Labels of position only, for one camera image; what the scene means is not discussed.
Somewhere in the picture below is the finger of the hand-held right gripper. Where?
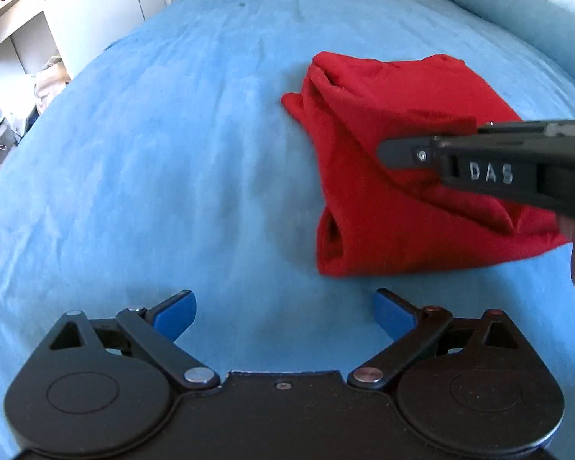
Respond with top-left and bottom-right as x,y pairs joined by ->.
377,136 -> 442,169

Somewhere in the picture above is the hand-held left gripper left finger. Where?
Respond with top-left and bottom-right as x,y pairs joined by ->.
48,289 -> 222,392

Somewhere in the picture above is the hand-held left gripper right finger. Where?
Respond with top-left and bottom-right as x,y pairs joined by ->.
347,288 -> 532,390

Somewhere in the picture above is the red long-sleeved sweater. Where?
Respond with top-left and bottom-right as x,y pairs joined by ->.
281,51 -> 575,278

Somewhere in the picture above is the bed with blue sheet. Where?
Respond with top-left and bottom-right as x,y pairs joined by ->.
0,0 -> 575,460

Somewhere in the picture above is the rolled blue duvet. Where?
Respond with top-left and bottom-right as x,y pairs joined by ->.
394,0 -> 575,86

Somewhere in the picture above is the beige cloth bag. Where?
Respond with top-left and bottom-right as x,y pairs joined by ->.
33,56 -> 74,117

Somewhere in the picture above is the white shelf desk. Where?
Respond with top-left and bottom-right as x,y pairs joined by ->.
0,0 -> 75,192

